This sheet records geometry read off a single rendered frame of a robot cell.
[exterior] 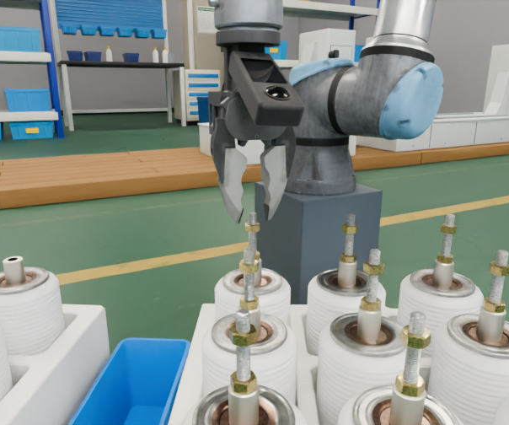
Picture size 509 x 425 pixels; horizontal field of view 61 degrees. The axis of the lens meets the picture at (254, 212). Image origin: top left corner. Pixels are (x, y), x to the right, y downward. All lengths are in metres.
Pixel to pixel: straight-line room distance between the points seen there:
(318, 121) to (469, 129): 2.75
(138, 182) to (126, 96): 6.55
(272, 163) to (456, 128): 2.91
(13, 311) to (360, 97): 0.56
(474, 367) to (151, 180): 1.81
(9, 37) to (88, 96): 3.90
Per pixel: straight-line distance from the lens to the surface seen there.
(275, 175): 0.51
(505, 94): 4.03
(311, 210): 0.75
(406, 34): 0.74
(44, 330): 0.61
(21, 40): 4.74
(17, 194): 2.05
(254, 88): 0.42
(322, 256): 0.80
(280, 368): 0.43
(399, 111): 0.69
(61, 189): 2.05
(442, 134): 3.27
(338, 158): 0.80
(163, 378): 0.73
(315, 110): 0.77
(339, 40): 2.71
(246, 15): 0.48
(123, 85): 8.58
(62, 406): 0.61
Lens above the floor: 0.49
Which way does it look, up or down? 16 degrees down
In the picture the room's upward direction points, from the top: straight up
